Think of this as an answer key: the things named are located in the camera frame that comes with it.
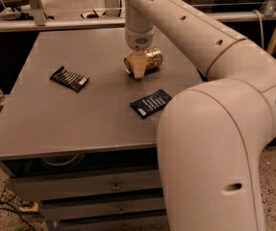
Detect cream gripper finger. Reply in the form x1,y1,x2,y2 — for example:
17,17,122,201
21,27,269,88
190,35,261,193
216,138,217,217
131,51,147,79

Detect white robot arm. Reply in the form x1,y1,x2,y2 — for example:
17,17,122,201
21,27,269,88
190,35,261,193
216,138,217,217
125,0,276,231

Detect black floor cable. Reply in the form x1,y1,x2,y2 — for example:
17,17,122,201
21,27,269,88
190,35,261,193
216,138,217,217
0,185,38,231

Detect metal guard rail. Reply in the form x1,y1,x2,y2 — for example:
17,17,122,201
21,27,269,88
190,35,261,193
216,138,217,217
0,12,276,33

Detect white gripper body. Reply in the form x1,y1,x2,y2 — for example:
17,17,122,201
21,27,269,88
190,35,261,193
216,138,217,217
125,27,154,51

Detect orange soda can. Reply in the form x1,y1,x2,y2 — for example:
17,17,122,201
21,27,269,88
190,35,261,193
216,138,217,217
124,47,163,77

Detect grey drawer cabinet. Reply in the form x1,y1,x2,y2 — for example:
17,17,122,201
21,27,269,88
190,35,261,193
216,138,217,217
0,148,167,231

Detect black snack bar wrapper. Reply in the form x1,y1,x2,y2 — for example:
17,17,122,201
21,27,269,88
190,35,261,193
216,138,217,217
50,66,89,92

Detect blue snack bar wrapper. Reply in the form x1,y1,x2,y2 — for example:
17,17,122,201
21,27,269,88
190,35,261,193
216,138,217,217
130,90,172,118

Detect white cable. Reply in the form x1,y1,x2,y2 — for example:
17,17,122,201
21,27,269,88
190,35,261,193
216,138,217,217
252,9,265,50

